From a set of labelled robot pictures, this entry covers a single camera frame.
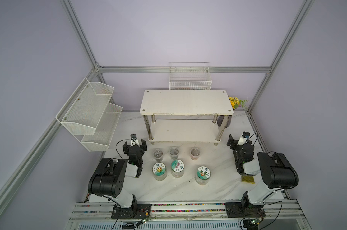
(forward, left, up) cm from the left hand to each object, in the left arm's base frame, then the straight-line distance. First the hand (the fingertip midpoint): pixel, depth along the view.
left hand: (134, 142), depth 93 cm
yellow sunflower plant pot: (+19, -66, +18) cm, 71 cm away
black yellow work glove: (-22, -71, -6) cm, 74 cm away
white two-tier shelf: (+30, -35, -7) cm, 47 cm away
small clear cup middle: (-6, -27, -2) cm, 27 cm away
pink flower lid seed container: (-18, -29, +1) cm, 34 cm away
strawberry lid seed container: (-22, -43, +1) cm, 48 cm away
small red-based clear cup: (-8, -40, -1) cm, 41 cm away
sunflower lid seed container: (-20, -19, +1) cm, 27 cm away
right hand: (+3, -69, +1) cm, 69 cm away
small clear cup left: (-8, -17, -1) cm, 19 cm away
